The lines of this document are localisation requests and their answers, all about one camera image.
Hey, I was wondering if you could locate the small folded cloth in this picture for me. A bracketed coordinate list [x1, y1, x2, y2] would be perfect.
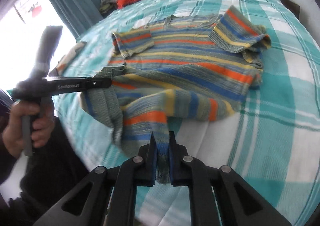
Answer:
[48, 41, 87, 77]

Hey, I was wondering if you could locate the person's left hand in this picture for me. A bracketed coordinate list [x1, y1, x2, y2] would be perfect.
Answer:
[2, 99, 55, 159]

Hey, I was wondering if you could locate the dark bedside table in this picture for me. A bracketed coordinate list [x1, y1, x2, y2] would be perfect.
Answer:
[280, 0, 300, 19]

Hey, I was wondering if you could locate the striped knitted sweater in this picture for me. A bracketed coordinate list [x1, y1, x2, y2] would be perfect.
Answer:
[80, 6, 271, 183]

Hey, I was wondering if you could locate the teal plaid bedspread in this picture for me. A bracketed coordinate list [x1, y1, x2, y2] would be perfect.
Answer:
[54, 0, 319, 225]

